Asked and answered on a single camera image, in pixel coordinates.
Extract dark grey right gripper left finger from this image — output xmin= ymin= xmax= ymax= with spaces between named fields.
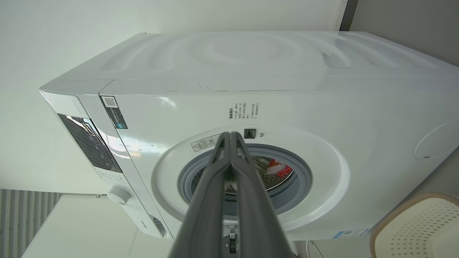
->
xmin=169 ymin=132 xmax=231 ymax=258

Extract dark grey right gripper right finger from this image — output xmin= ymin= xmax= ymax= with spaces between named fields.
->
xmin=231 ymin=132 xmax=299 ymax=258

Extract red garment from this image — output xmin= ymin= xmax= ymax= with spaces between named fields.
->
xmin=266 ymin=159 xmax=294 ymax=178

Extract metal washer door hinge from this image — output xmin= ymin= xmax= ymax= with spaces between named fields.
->
xmin=222 ymin=225 xmax=239 ymax=255

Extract beige perforated plastic laundry basket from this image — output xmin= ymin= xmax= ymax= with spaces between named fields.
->
xmin=369 ymin=192 xmax=459 ymax=258

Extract white front-load washing machine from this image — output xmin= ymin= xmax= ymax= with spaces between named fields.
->
xmin=39 ymin=31 xmax=459 ymax=241

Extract grey slatted blinds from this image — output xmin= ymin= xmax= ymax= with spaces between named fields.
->
xmin=0 ymin=189 xmax=62 ymax=258

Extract black and white baseboard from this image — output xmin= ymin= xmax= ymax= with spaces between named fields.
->
xmin=333 ymin=0 xmax=359 ymax=32

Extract thin white cables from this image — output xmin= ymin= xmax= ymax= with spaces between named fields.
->
xmin=305 ymin=240 xmax=324 ymax=258

